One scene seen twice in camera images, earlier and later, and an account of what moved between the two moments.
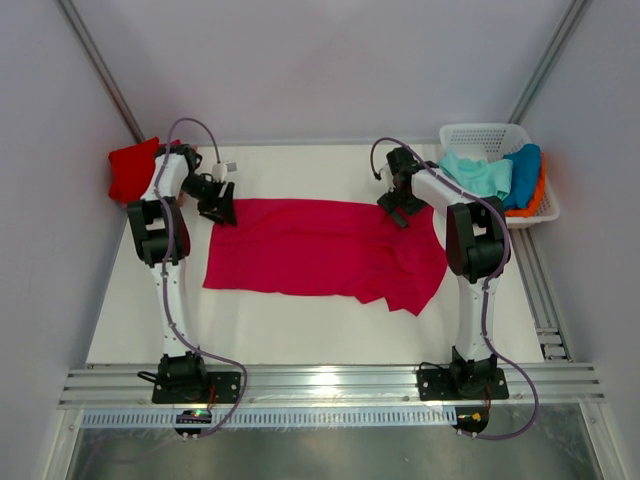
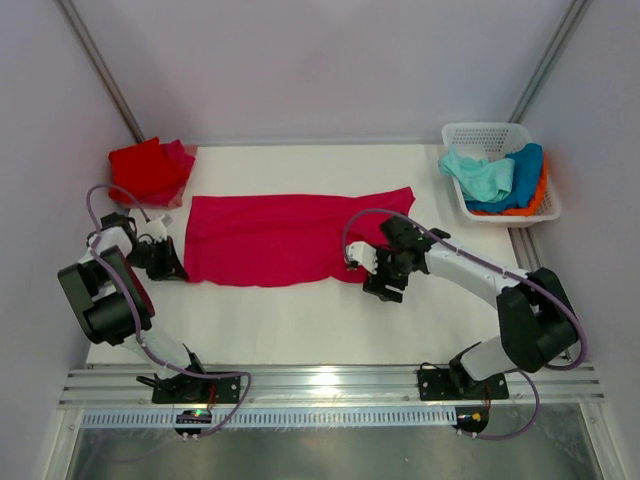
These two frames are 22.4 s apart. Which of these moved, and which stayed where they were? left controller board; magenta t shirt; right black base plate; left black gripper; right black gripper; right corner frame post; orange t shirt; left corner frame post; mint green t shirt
Moved: right black gripper; magenta t shirt; left black gripper
Stayed: right corner frame post; mint green t shirt; left corner frame post; right black base plate; left controller board; orange t shirt
